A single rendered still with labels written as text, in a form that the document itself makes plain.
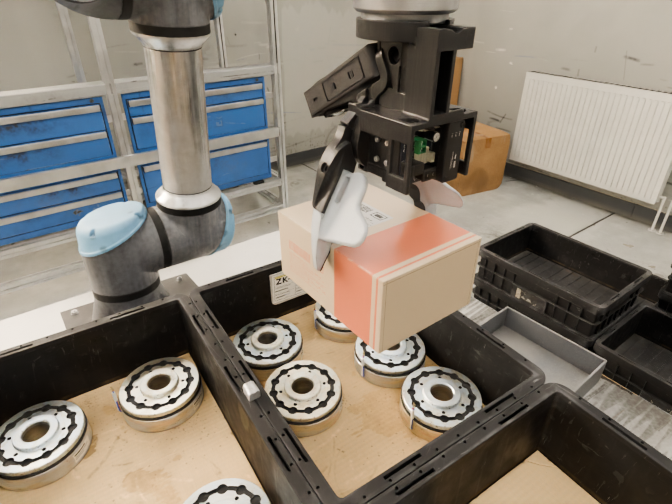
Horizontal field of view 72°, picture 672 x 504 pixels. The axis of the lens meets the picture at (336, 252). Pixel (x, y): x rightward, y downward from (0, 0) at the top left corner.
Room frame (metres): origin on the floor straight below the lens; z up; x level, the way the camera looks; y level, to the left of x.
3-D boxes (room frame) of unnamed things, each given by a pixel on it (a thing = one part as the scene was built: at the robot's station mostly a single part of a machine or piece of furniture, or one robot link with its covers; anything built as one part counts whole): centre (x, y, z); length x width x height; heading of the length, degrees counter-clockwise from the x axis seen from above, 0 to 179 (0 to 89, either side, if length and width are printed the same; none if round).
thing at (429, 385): (0.41, -0.14, 0.86); 0.05 x 0.05 x 0.01
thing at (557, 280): (1.18, -0.68, 0.37); 0.40 x 0.30 x 0.45; 37
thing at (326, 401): (0.43, 0.04, 0.86); 0.10 x 0.10 x 0.01
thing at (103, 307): (0.70, 0.39, 0.80); 0.15 x 0.15 x 0.10
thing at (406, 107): (0.37, -0.05, 1.24); 0.09 x 0.08 x 0.12; 37
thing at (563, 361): (0.58, -0.31, 0.73); 0.27 x 0.20 x 0.05; 129
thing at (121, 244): (0.71, 0.38, 0.91); 0.13 x 0.12 x 0.14; 127
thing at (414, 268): (0.39, -0.04, 1.08); 0.16 x 0.12 x 0.07; 37
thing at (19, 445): (0.35, 0.35, 0.86); 0.05 x 0.05 x 0.01
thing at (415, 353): (0.50, -0.08, 0.86); 0.10 x 0.10 x 0.01
